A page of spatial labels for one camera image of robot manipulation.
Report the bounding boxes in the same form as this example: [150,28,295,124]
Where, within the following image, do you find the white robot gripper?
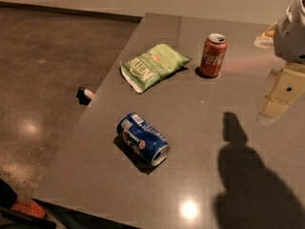
[254,0,305,126]

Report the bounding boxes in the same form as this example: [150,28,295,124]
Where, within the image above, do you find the red Coca-Cola can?
[199,33,228,77]

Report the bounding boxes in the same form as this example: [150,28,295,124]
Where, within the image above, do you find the blue Pepsi can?
[116,113,170,167]

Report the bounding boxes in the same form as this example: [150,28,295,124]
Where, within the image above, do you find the green chip bag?
[120,43,191,94]

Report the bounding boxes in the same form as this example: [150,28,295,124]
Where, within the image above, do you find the small black white floor object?
[78,86,95,100]

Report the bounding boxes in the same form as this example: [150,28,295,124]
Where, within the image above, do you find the orange shoe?
[11,201,47,219]

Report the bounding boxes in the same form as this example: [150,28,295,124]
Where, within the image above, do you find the dark table base bar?
[0,207,56,229]

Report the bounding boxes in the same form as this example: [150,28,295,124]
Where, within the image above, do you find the black trouser leg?
[0,178,17,209]

